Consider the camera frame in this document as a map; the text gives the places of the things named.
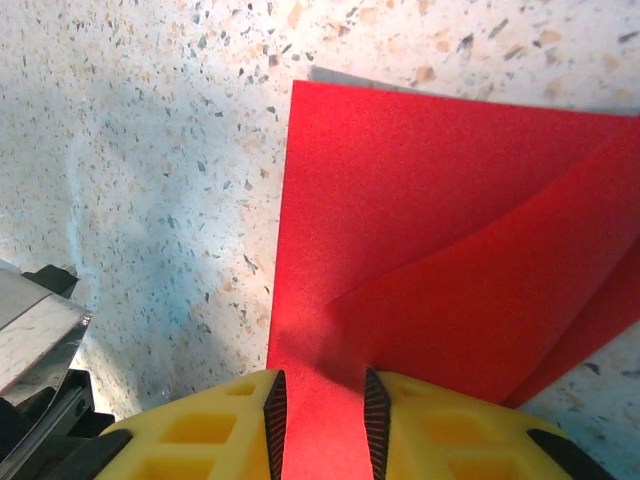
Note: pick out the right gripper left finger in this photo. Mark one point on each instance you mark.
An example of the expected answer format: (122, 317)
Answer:
(210, 435)

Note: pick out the red square paper sheet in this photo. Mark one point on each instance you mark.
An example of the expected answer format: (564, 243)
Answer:
(425, 200)

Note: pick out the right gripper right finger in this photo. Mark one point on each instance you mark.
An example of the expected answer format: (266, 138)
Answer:
(475, 440)

